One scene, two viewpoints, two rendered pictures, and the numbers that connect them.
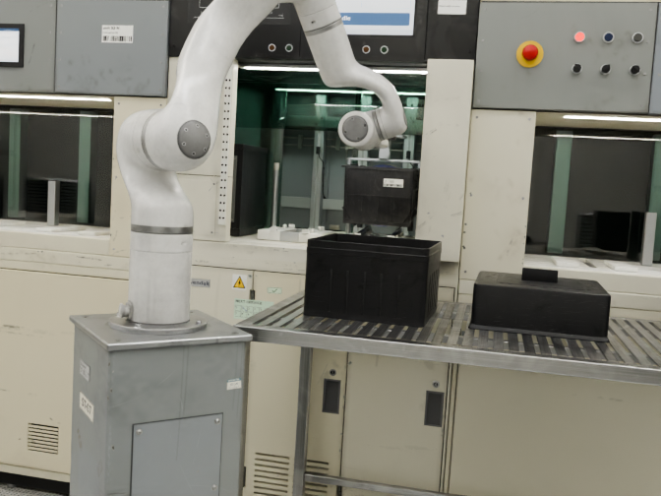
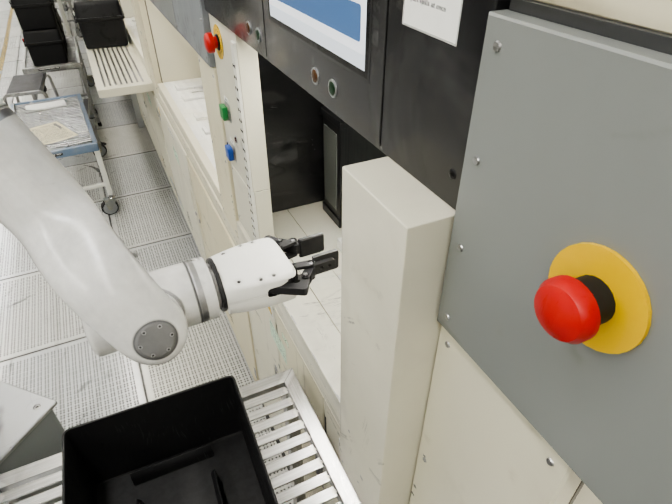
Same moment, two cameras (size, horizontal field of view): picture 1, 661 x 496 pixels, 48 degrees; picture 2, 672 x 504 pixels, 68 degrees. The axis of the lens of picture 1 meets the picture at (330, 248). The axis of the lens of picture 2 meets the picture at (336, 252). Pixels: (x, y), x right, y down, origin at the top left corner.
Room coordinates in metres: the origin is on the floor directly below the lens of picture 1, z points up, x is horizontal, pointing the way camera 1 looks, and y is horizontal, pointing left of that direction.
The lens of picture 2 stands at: (1.70, -0.57, 1.62)
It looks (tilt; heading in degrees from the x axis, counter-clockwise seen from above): 37 degrees down; 52
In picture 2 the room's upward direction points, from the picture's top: straight up
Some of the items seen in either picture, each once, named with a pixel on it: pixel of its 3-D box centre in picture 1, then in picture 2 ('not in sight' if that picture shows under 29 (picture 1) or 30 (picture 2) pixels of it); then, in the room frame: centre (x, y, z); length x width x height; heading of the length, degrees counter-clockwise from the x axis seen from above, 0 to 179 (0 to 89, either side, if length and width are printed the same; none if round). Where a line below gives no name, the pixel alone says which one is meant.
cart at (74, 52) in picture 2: not in sight; (60, 76); (2.49, 4.35, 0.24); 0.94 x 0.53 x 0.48; 77
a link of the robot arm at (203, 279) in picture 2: not in sight; (203, 287); (1.87, -0.07, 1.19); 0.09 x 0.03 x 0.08; 80
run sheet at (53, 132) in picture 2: not in sight; (48, 132); (2.04, 2.54, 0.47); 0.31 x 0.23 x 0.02; 99
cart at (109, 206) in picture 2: not in sight; (65, 155); (2.11, 2.71, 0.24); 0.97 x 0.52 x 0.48; 80
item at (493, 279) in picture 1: (537, 296); not in sight; (1.70, -0.49, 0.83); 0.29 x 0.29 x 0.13; 76
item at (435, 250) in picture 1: (376, 276); (176, 501); (1.74, -0.11, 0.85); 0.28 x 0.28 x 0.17; 76
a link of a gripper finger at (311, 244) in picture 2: not in sight; (299, 243); (2.03, -0.06, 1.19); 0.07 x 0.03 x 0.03; 170
